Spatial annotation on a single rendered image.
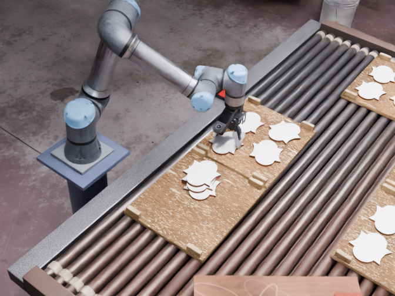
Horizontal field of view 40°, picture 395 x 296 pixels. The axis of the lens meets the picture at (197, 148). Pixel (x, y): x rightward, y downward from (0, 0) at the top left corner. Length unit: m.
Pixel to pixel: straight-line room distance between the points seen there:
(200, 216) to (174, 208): 0.10
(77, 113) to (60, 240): 0.49
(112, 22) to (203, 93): 0.39
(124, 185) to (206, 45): 2.58
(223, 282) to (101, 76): 0.93
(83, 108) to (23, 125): 1.71
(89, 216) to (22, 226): 1.25
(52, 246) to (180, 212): 0.46
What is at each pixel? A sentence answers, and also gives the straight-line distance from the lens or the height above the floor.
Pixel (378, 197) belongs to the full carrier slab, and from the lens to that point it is 2.18.
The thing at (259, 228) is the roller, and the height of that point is 0.92.
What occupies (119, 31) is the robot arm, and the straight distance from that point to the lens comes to 1.90.
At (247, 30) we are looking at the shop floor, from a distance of 4.75.
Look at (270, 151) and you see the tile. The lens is 2.22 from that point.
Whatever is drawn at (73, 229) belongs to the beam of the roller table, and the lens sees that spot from 1.99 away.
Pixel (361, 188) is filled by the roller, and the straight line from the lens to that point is 2.21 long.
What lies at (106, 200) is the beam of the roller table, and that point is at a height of 0.91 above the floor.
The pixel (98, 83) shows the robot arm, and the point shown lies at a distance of 2.18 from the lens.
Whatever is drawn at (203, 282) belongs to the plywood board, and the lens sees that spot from 1.69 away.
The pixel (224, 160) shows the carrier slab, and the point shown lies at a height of 0.94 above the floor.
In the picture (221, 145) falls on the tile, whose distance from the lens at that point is 2.22.
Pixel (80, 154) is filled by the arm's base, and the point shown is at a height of 0.92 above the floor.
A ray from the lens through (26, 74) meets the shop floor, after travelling 4.29.
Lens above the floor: 2.47
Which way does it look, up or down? 44 degrees down
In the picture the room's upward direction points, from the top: 3 degrees clockwise
